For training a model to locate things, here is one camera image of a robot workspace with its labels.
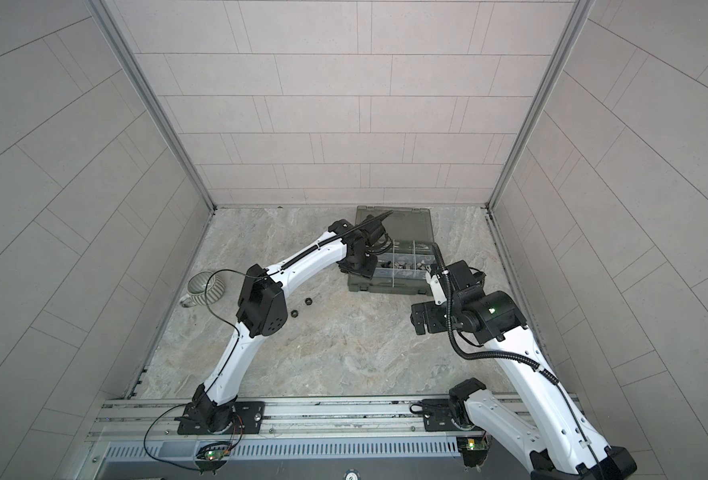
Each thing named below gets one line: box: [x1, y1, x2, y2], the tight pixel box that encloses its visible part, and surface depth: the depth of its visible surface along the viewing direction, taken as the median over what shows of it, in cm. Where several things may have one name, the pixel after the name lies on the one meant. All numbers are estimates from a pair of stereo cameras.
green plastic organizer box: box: [348, 206, 437, 296], surface depth 98 cm
